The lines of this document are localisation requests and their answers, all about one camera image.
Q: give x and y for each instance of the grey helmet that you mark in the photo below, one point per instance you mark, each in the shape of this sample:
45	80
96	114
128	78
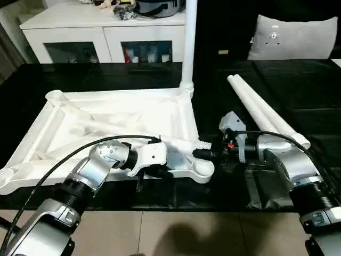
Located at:
160	8

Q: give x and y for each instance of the beige plush toy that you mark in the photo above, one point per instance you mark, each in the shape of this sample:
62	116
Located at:
106	3

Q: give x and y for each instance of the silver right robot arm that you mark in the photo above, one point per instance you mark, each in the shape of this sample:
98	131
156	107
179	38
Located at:
293	160

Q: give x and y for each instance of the black work mat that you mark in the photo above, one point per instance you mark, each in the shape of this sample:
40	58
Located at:
293	88

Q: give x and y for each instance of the grey cushion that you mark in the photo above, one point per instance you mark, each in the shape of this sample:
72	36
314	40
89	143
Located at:
293	40

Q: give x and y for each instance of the black clutter pile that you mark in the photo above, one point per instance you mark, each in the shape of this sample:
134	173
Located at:
123	13

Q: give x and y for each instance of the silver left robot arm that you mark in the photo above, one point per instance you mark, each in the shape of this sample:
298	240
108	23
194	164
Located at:
93	170

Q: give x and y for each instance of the black stand base bar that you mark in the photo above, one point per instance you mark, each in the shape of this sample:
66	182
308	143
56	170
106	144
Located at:
8	223

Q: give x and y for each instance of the white plastic table leg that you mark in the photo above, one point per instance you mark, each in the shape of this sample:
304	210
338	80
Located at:
188	40
266	106
183	142
247	101

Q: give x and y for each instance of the white plastic table top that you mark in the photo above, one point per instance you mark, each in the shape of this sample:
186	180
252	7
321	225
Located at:
66	128

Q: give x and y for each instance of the white glass-door cabinet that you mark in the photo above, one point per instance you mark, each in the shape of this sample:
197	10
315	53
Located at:
80	29

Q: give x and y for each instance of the small yellow label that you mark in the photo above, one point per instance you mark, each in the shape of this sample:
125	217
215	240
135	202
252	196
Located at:
223	52

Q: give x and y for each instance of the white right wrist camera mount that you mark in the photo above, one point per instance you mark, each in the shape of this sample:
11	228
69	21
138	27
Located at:
231	120

